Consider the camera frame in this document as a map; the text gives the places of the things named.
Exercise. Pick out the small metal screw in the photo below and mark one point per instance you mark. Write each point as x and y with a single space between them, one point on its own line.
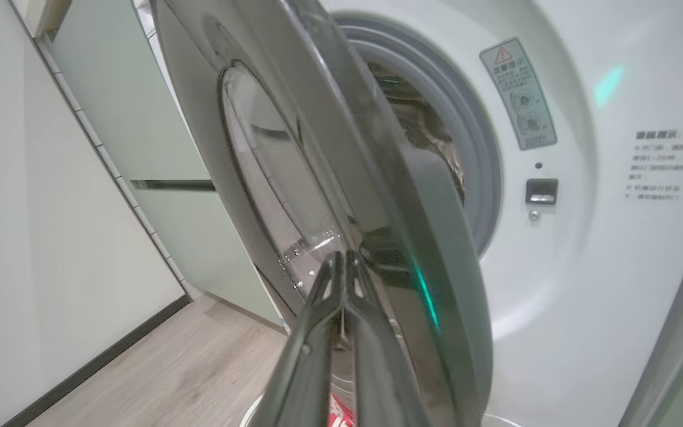
534 214

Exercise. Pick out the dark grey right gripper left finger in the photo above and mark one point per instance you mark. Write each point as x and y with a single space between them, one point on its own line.
309 356

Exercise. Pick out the white front-load washing machine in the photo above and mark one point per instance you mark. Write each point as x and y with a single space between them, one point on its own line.
584 296

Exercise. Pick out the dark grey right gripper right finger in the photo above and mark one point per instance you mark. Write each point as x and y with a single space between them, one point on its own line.
377 367

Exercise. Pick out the white countertop with beige edge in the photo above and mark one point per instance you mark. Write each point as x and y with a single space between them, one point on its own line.
48 15

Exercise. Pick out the washing machine drum opening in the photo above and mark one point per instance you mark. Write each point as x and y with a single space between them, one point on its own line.
424 130

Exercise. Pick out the round grey glass washer door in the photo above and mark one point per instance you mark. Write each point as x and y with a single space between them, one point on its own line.
199 118

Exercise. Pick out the grey warning sticker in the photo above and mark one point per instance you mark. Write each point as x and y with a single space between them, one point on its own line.
519 95

